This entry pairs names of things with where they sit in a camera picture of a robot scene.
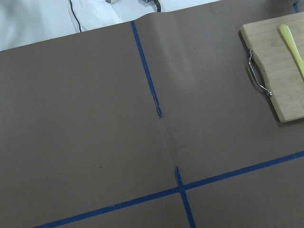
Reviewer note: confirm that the yellow plastic knife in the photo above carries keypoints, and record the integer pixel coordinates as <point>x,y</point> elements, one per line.
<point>289,40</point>

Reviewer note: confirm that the wooden cutting board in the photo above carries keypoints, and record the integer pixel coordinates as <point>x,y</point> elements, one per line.
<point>282,78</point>

